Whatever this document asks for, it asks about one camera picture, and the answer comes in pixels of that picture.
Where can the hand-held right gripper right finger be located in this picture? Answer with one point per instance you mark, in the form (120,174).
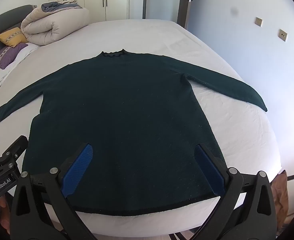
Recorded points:
(208,166)

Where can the dark green sweater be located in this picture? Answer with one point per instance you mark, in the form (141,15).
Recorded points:
(127,110)

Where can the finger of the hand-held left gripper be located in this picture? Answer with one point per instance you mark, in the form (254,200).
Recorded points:
(18,146)

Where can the brown cloth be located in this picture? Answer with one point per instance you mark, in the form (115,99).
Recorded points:
(281,195)

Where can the folded beige duvet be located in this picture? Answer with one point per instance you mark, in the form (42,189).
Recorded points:
(56,25)

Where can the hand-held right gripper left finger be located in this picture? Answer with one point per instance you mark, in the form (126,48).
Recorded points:
(80,165)

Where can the beige wall socket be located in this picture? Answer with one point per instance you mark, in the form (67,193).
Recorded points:
(283,35)
(258,21)

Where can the purple patterned pillow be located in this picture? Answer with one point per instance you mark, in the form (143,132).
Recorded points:
(4,55)

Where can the grey padded headboard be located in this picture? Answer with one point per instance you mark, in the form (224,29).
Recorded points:
(1,20)

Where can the bed with white sheet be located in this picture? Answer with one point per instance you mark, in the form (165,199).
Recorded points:
(142,35)

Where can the brown door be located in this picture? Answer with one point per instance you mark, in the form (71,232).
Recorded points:
(182,10)

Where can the yellow patterned pillow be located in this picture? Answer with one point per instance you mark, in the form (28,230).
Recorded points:
(11,37)

